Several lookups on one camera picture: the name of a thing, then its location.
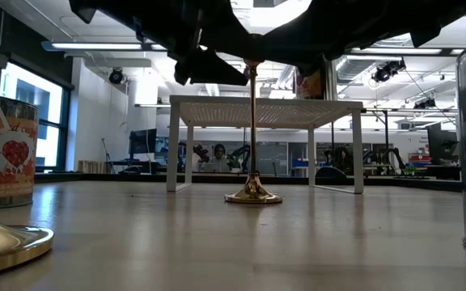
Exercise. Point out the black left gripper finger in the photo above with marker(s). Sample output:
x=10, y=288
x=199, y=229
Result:
x=213, y=69

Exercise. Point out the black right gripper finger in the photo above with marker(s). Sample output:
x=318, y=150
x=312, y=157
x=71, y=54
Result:
x=297, y=48

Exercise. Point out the candle tin with orange label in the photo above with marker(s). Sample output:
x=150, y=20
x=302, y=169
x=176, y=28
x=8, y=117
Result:
x=310, y=87
x=10, y=161

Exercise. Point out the tall gold candlestick holder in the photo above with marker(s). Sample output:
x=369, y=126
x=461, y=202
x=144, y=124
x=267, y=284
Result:
x=253, y=190

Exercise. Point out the white perforated metal shelf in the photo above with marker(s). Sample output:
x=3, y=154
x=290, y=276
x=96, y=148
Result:
x=217, y=111

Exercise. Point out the black hanging speaker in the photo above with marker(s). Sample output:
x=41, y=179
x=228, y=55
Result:
x=116, y=77

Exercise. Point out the long ceiling light bar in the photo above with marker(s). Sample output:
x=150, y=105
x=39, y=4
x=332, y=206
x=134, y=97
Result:
x=95, y=45

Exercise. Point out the person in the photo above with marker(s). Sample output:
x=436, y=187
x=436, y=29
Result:
x=219, y=151

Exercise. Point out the black computer monitor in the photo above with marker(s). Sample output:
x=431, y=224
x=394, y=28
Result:
x=143, y=141

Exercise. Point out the dark computer monitor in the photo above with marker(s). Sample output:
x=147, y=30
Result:
x=439, y=141

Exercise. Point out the wooden crates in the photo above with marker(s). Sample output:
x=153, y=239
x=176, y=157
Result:
x=91, y=166

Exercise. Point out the large window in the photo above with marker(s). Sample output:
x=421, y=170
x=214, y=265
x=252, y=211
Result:
x=30, y=101

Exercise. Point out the short gold candlestick holder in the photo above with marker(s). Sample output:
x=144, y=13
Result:
x=10, y=242

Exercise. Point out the silver ventilation duct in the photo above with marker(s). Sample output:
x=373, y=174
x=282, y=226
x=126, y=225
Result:
x=350, y=68

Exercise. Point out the black ceiling camera rig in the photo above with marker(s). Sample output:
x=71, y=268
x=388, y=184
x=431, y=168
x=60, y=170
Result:
x=386, y=72
x=425, y=104

